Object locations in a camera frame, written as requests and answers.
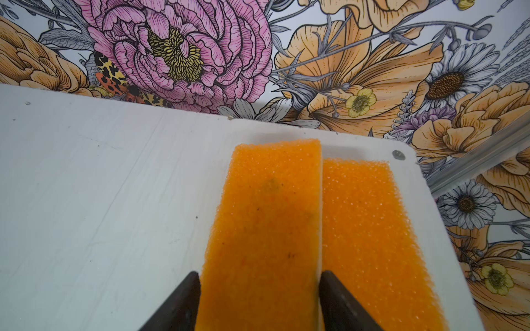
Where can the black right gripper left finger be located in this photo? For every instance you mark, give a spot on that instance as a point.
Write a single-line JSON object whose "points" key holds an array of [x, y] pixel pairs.
{"points": [[179, 311]]}

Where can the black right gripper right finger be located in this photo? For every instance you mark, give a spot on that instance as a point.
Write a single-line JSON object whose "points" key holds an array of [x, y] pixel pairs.
{"points": [[340, 309]]}

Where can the orange sponge front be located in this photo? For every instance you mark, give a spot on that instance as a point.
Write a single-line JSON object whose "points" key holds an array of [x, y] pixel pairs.
{"points": [[370, 245]]}

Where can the orange sponge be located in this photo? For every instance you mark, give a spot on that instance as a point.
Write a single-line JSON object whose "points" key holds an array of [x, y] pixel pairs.
{"points": [[263, 258], [370, 245]]}

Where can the white two-tier metal shelf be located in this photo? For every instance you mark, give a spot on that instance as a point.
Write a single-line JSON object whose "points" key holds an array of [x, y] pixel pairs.
{"points": [[106, 206]]}

